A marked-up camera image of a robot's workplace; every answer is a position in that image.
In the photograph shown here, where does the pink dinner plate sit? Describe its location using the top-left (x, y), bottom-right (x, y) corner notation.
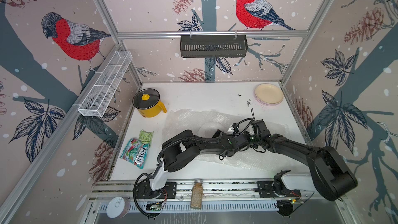
top-left (256, 98), bottom-right (282, 106)

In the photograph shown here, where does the cream plate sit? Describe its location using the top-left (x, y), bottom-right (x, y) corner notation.
top-left (255, 84), bottom-right (284, 103)

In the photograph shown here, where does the patterned plate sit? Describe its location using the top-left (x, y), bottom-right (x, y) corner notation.
top-left (198, 122), bottom-right (226, 138)

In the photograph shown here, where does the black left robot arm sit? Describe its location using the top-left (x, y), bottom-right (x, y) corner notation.
top-left (148, 130), bottom-right (250, 191)

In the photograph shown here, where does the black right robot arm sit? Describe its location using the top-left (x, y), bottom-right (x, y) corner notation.
top-left (251, 120), bottom-right (358, 201)

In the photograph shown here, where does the spice jar with granules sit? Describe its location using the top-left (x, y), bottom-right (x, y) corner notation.
top-left (190, 179), bottom-right (203, 209)

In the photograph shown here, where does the small green sachet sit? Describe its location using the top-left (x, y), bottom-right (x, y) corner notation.
top-left (138, 130), bottom-right (154, 146)

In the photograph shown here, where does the yellow pot with black lid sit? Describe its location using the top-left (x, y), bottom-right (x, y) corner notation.
top-left (132, 88), bottom-right (167, 118)

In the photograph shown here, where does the green snack packet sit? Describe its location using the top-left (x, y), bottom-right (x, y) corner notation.
top-left (120, 138), bottom-right (151, 169)

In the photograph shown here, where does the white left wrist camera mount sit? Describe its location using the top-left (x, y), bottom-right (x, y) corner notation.
top-left (226, 125), bottom-right (235, 134)

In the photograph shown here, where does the black hanging wire basket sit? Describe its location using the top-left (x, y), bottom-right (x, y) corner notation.
top-left (180, 35), bottom-right (248, 58)

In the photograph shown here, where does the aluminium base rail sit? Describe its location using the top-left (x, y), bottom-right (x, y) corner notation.
top-left (88, 179), bottom-right (329, 215)

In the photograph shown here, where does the white wire mesh shelf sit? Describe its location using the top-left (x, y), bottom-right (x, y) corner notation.
top-left (78, 50), bottom-right (132, 117)

